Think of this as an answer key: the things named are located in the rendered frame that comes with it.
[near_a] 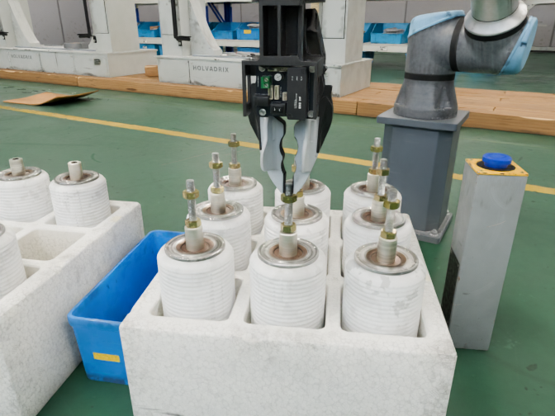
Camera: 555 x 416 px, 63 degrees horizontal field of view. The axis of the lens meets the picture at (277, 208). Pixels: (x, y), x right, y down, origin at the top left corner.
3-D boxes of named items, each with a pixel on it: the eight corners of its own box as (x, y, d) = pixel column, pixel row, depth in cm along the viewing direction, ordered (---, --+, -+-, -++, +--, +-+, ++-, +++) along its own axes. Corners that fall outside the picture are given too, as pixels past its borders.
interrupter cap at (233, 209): (201, 201, 72) (201, 197, 71) (248, 204, 71) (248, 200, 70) (185, 220, 65) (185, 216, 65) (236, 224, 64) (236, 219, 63)
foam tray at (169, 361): (211, 281, 96) (206, 202, 89) (398, 294, 91) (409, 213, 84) (135, 436, 60) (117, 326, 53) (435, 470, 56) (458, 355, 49)
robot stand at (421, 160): (387, 205, 135) (397, 104, 123) (452, 218, 126) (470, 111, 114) (366, 229, 120) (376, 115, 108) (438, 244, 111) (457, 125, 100)
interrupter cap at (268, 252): (330, 252, 56) (330, 248, 56) (294, 277, 51) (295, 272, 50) (282, 235, 60) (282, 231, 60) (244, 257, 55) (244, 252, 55)
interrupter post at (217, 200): (213, 209, 69) (211, 188, 68) (228, 210, 69) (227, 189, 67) (208, 215, 67) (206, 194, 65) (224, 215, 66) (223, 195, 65)
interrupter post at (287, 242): (301, 254, 56) (301, 230, 54) (290, 262, 54) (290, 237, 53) (286, 248, 57) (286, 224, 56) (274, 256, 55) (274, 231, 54)
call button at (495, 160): (476, 164, 69) (479, 151, 69) (504, 165, 69) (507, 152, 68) (485, 172, 66) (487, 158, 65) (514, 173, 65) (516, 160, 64)
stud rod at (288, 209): (293, 243, 54) (294, 184, 52) (285, 243, 54) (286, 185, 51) (291, 239, 55) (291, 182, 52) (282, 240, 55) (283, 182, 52)
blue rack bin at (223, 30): (230, 37, 650) (230, 21, 642) (253, 38, 633) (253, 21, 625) (210, 39, 610) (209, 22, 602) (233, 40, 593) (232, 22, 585)
